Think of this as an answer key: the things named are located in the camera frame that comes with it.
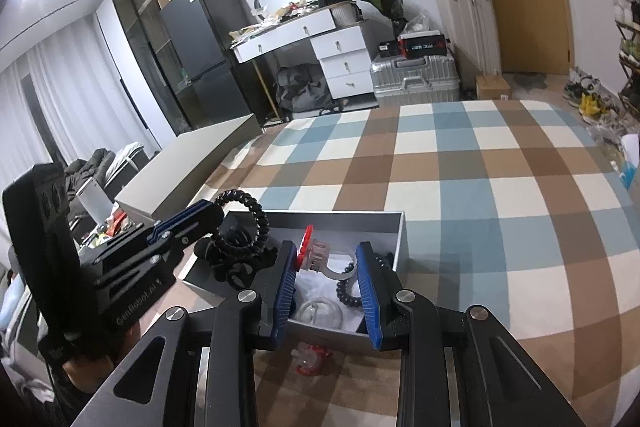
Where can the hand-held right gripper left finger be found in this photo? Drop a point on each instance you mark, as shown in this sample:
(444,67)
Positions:
(285,287)

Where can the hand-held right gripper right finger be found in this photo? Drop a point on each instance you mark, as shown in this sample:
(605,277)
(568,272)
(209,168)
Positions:
(367,287)

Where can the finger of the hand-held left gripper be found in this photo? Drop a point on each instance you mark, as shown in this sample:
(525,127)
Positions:
(190,214)
(192,234)

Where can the grey cardboard box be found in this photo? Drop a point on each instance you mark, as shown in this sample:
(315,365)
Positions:
(340,227)

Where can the person's left hand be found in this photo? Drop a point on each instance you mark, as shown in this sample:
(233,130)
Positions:
(90,367)

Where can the white cylinder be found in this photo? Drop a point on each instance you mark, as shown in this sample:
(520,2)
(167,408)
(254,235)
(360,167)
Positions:
(94,202)

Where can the dark padded jacket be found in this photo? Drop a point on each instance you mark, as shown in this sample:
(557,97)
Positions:
(85,169)

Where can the white curtain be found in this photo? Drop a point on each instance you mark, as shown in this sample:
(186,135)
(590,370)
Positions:
(65,107)

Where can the checked blanket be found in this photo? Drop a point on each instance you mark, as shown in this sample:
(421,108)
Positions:
(500,207)

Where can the dark glass cabinet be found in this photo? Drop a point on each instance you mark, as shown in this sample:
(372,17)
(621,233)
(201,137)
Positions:
(145,57)

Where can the dark bag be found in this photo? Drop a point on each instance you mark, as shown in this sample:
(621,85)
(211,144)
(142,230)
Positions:
(300,89)

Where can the dark grey refrigerator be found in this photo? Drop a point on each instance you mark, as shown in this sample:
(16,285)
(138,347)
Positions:
(205,32)

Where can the silver suitcase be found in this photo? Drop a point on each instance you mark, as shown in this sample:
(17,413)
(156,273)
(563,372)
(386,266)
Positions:
(415,82)

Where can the white desk with drawers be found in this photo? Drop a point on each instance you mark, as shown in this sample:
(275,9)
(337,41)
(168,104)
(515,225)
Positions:
(300,29)

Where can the small cardboard box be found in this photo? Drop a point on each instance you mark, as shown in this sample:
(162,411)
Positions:
(492,87)

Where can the small black box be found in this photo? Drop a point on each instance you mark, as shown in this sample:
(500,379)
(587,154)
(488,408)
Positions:
(389,49)

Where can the red and black case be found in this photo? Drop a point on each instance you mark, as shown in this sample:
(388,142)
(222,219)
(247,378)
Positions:
(422,45)

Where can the white ribbed container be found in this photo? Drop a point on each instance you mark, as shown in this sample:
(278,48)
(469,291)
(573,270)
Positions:
(346,14)

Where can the clear plastic bag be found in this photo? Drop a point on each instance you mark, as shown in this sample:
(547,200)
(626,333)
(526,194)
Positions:
(417,26)

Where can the dark wrapped bouquet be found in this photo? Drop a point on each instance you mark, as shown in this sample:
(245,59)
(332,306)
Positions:
(385,9)

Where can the white suitcase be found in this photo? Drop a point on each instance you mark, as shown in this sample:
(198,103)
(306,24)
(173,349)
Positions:
(467,27)

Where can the pile of shoes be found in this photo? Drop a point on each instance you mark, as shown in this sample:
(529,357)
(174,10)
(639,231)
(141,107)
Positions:
(590,99)

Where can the shoe rack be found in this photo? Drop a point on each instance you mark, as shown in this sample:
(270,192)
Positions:
(627,47)

